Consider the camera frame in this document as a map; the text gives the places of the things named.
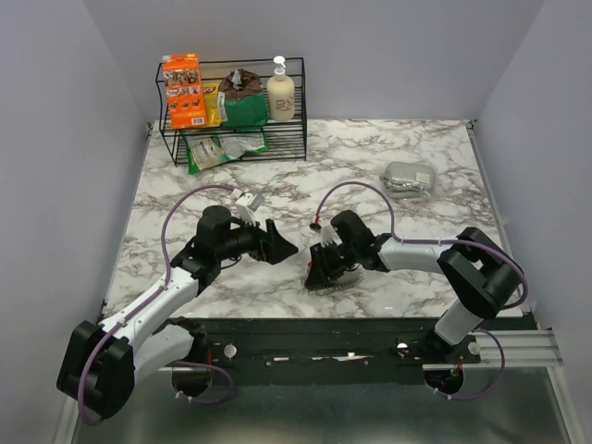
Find green white snack bag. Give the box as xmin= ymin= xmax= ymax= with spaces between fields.
xmin=181 ymin=133 xmax=230 ymax=175

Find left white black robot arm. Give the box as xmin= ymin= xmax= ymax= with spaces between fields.
xmin=56 ymin=205 xmax=298 ymax=419

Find orange product box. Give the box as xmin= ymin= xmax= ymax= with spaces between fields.
xmin=161 ymin=54 xmax=207 ymax=130

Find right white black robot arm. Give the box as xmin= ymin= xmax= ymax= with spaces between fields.
xmin=304 ymin=211 xmax=526 ymax=363

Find black wire shelf rack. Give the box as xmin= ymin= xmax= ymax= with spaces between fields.
xmin=155 ymin=54 xmax=307 ymax=172

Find red carabiner keyring with chain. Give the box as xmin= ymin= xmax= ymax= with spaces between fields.
xmin=302 ymin=265 xmax=363 ymax=295

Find yellow snack bag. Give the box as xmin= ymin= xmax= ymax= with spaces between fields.
xmin=203 ymin=81 xmax=221 ymax=128

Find brown green coffee bag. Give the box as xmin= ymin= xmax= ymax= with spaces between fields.
xmin=217 ymin=68 xmax=268 ymax=128

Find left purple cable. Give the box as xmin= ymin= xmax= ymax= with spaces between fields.
xmin=77 ymin=184 xmax=244 ymax=426

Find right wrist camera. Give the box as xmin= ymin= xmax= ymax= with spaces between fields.
xmin=309 ymin=223 xmax=336 ymax=247

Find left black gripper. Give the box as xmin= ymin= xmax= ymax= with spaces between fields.
xmin=216 ymin=211 xmax=298 ymax=265

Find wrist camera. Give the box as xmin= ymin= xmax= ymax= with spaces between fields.
xmin=309 ymin=223 xmax=336 ymax=247
xmin=232 ymin=190 xmax=265 ymax=227

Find white green pouch bag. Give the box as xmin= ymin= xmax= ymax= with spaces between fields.
xmin=218 ymin=132 xmax=267 ymax=161

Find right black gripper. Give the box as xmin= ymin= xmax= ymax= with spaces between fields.
xmin=304 ymin=240 xmax=358 ymax=288

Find cream soap pump bottle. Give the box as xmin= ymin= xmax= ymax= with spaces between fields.
xmin=266 ymin=55 xmax=295 ymax=122

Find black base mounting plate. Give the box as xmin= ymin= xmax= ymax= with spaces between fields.
xmin=94 ymin=314 xmax=482 ymax=387

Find aluminium extrusion rail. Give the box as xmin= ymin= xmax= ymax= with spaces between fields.
xmin=73 ymin=328 xmax=563 ymax=372

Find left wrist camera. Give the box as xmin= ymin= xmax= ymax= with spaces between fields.
xmin=232 ymin=190 xmax=265 ymax=227

